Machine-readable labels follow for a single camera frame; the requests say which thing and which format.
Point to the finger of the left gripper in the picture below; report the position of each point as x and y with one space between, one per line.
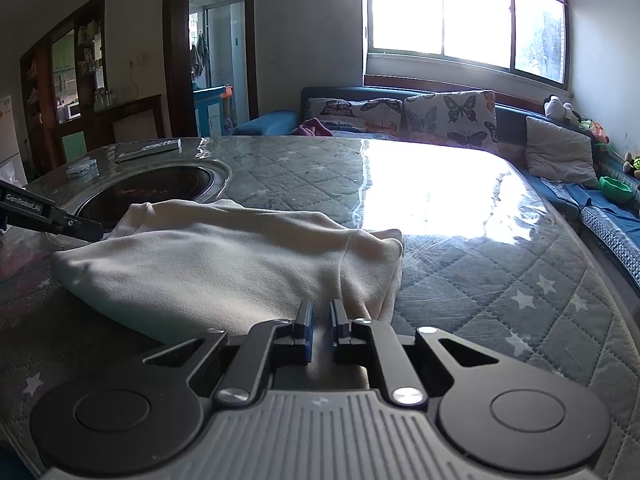
33 212

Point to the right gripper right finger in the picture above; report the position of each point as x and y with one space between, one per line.
375 346

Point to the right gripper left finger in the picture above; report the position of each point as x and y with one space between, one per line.
268 346

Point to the cream garment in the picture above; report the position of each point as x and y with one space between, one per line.
173 269

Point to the white refrigerator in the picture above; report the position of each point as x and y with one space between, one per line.
12 169

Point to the small card box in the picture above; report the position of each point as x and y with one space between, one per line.
81 166

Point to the black round induction cooktop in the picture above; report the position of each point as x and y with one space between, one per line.
153 186

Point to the white microwave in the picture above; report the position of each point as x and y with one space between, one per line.
67 112

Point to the dark wooden counter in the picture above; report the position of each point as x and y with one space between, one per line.
137 120

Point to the grey remote control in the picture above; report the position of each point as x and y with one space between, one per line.
155 148

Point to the blue white cabinet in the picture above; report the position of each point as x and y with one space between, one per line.
213 111

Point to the pink cloth on sofa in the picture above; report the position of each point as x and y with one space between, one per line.
312 127

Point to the small butterfly print cushion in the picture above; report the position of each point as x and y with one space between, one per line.
380 115

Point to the large butterfly print cushion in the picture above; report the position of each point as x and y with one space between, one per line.
464 119

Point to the grey plain cushion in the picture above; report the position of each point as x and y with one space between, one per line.
559 154

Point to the blue corner sofa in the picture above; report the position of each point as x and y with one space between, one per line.
614 227

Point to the green plastic bowl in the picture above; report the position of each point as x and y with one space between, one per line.
616 191

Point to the panda plush toy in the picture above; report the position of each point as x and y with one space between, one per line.
558 111

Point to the pink orange plush toy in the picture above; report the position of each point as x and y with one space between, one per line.
596 130

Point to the green brown plush toy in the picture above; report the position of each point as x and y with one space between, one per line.
631 165

